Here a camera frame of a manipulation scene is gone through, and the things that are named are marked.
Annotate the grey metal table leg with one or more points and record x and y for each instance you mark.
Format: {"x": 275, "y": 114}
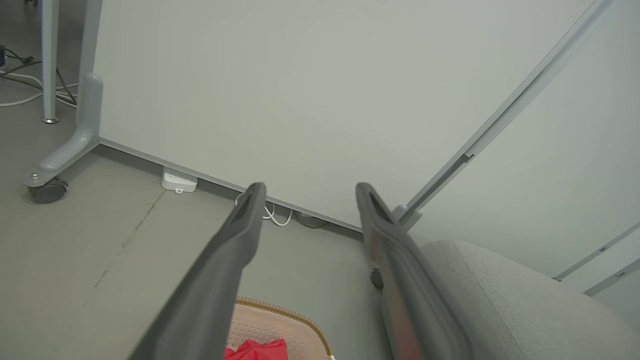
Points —
{"x": 49, "y": 60}

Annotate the black caster wheel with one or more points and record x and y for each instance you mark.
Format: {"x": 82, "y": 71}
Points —
{"x": 49, "y": 191}
{"x": 376, "y": 279}

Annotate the red jersey with white stripes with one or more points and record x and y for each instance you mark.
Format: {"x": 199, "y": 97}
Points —
{"x": 255, "y": 350}

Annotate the white power strip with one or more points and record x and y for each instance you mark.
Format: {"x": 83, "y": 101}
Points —
{"x": 179, "y": 181}

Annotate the grey partition leg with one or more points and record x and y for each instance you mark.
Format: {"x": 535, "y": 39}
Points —
{"x": 85, "y": 125}
{"x": 407, "y": 216}

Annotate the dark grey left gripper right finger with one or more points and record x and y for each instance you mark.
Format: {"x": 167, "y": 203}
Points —
{"x": 410, "y": 300}

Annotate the beige perforated laundry basket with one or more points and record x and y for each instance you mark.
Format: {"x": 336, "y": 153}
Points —
{"x": 270, "y": 325}

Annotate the large white partition panel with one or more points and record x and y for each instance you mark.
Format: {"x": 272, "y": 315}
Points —
{"x": 300, "y": 100}

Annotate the grey fabric sofa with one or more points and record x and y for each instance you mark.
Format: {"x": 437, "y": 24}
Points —
{"x": 525, "y": 310}

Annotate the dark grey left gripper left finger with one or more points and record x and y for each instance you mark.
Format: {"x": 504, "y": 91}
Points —
{"x": 215, "y": 280}

